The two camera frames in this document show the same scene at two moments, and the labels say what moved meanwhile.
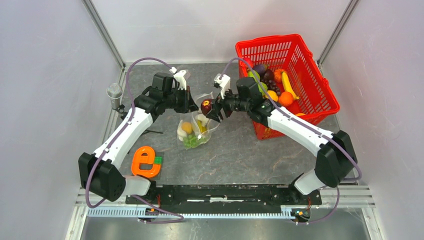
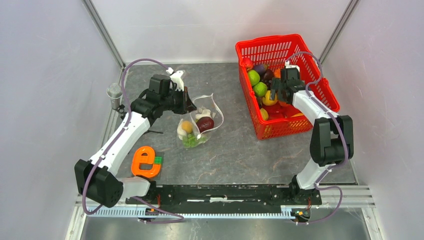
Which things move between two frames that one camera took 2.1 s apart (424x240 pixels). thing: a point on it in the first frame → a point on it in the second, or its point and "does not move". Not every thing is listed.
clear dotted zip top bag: x=194 y=129 does not move
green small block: x=158 y=160 does not move
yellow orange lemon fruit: x=187 y=127 does not move
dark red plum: x=206 y=105 → x=204 y=123
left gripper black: x=189 y=105 does not move
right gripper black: x=215 y=113 → x=277 y=85
